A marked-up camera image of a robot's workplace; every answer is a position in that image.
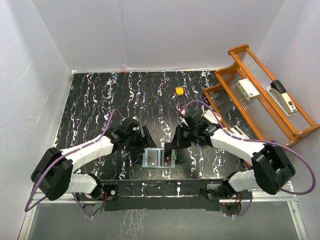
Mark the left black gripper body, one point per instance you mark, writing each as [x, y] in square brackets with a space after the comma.
[135, 141]

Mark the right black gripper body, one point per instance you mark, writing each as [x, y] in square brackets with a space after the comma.
[185, 135]

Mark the black credit card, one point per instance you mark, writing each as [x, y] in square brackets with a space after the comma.
[152, 158]
[168, 160]

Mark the green card holder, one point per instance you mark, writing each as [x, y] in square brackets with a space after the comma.
[144, 159]

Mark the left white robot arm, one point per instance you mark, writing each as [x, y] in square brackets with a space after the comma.
[56, 172]

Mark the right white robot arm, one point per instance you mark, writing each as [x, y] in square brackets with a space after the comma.
[270, 169]

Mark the yellow small block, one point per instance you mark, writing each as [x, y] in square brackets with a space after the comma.
[179, 91]

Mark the wooden tiered shelf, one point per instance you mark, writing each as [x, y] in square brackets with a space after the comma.
[266, 118]

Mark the white staple box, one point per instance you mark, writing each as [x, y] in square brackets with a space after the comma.
[247, 89]

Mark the black beige stapler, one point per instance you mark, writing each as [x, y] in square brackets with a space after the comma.
[280, 95]

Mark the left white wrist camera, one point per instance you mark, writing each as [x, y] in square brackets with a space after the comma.
[136, 119]

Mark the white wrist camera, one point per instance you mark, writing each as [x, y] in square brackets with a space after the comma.
[136, 119]
[182, 115]

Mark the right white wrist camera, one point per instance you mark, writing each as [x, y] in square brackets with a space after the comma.
[182, 115]

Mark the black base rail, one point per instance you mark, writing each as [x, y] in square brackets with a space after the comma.
[119, 195]

